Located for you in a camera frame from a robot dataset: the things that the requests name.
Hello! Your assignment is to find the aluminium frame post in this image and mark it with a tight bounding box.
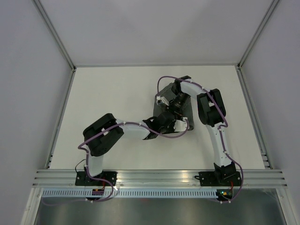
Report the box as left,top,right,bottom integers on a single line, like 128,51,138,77
236,0,281,70
32,0,76,72

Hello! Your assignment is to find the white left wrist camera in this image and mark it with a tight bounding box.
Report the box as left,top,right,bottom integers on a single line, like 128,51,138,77
173,117,189,132

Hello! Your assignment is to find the white slotted cable duct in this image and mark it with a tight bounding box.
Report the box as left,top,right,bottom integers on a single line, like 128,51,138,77
42,188,217,198

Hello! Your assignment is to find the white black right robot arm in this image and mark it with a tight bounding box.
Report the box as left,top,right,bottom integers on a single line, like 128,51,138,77
169,76,243,187

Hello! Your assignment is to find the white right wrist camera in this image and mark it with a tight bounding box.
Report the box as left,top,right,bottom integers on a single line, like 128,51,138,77
156,96,169,107

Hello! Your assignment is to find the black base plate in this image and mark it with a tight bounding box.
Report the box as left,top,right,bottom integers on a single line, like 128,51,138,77
194,171,242,187
75,171,117,187

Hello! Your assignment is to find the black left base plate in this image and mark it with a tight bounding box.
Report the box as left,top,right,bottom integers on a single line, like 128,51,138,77
75,171,117,187

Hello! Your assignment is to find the aluminium left side rail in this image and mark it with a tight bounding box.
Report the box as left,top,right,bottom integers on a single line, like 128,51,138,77
44,68,76,169

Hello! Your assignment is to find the aluminium right side rail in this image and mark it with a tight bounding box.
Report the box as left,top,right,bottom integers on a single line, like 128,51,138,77
235,66,273,169

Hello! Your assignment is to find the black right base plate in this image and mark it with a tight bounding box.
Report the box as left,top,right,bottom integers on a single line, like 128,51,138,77
194,171,242,187

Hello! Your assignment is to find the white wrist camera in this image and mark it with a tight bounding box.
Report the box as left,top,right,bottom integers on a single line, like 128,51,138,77
173,117,189,132
156,96,169,107

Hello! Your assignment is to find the aluminium rail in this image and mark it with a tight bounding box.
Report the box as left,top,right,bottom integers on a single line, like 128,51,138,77
32,169,287,189
44,68,76,169
235,66,273,169

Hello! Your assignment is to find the aluminium frame post right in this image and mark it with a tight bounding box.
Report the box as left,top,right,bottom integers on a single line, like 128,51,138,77
236,0,281,70

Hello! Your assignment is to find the aluminium frame post left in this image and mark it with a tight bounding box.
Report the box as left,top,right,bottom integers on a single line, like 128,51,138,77
32,0,76,72

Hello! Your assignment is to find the aluminium front rail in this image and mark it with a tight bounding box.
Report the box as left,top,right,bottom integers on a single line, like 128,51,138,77
32,169,287,189

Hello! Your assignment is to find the grey cloth napkin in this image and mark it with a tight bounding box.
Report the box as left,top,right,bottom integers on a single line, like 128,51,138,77
153,82,194,131

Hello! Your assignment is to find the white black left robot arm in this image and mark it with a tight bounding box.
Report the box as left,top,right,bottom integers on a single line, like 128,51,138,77
83,112,176,186

